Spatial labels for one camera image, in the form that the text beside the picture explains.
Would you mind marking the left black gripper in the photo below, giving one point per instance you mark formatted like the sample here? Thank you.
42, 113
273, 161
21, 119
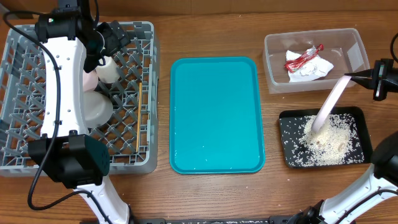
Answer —
114, 43

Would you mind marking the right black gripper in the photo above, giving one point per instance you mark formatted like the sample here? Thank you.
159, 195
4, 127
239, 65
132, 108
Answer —
377, 83

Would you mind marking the large white plate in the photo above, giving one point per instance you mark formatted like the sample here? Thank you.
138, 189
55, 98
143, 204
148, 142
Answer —
329, 103

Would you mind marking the white cup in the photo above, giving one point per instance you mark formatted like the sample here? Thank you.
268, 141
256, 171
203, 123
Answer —
108, 72

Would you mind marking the small pink plate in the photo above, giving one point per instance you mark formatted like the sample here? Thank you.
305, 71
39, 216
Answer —
90, 81

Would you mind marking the white napkin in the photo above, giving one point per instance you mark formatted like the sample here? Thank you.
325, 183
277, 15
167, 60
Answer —
316, 68

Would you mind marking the wooden chopstick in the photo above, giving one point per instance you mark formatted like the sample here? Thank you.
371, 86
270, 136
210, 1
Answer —
139, 117

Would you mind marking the grey bowl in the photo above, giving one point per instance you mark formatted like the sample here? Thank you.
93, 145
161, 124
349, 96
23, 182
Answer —
98, 109

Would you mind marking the red snack wrapper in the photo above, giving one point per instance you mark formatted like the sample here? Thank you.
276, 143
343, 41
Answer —
296, 64

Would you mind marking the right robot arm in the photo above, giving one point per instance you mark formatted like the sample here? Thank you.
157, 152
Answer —
379, 182

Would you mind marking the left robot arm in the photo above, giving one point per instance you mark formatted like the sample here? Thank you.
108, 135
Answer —
73, 43

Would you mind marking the clear plastic bin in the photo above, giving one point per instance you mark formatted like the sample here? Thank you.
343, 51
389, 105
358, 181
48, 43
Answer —
343, 48

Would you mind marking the black plastic tray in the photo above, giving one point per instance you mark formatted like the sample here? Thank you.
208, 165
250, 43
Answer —
359, 119

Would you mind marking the pile of rice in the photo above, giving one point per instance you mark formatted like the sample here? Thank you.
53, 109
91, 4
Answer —
336, 143

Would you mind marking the grey plastic dish rack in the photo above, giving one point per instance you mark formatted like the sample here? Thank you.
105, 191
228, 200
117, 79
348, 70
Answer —
23, 102

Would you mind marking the teal plastic tray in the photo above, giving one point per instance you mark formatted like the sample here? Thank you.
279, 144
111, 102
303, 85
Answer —
215, 124

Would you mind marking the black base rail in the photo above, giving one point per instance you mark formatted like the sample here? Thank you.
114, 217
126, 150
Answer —
279, 219

